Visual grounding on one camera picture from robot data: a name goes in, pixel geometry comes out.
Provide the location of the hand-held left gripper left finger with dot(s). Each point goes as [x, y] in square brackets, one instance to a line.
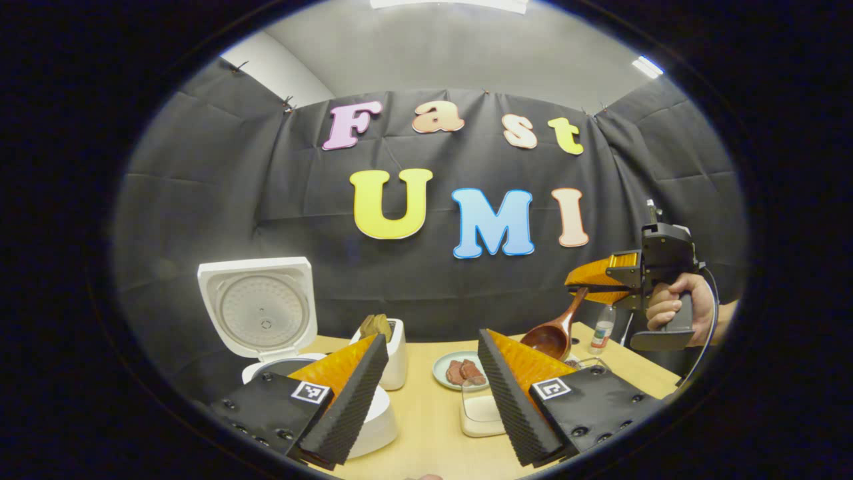
[350, 406]

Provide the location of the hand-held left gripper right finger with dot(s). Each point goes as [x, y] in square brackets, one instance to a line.
[516, 406]

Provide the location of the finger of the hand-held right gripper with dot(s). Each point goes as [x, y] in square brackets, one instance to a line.
[596, 272]
[606, 298]

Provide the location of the metal basket chopstick holder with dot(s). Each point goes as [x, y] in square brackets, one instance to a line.
[590, 363]

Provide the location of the brown wooden spoon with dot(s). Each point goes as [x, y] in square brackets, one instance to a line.
[550, 336]

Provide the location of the white rice cooker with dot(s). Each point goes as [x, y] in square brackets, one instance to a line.
[260, 313]

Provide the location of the clear plastic water bottle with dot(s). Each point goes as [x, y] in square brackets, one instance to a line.
[603, 330]

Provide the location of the red meat pieces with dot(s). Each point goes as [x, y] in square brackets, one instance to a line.
[466, 372]

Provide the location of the white toaster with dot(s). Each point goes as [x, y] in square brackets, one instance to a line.
[398, 360]

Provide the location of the light green plate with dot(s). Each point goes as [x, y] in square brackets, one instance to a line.
[441, 373]

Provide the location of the brown bread slice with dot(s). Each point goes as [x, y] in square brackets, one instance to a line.
[376, 326]

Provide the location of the black backdrop cloth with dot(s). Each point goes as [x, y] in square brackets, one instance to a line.
[266, 200]

